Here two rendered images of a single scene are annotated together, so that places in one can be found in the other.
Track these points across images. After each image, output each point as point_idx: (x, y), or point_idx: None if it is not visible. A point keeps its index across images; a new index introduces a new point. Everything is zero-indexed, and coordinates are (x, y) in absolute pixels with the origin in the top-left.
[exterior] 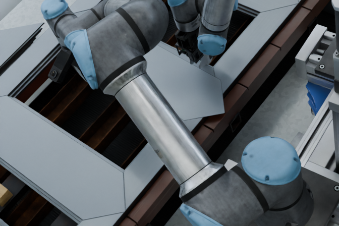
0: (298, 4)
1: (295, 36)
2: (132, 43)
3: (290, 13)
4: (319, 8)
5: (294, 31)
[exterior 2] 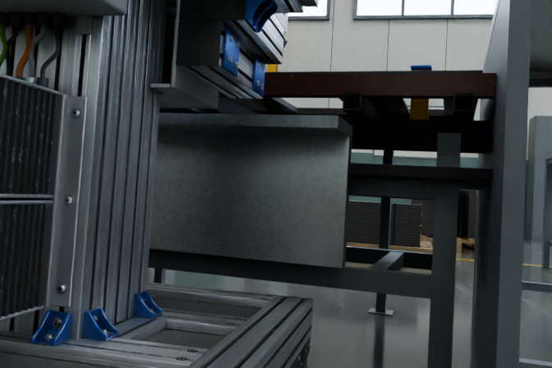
0: (356, 73)
1: (319, 84)
2: None
3: (339, 72)
4: (370, 86)
5: (319, 74)
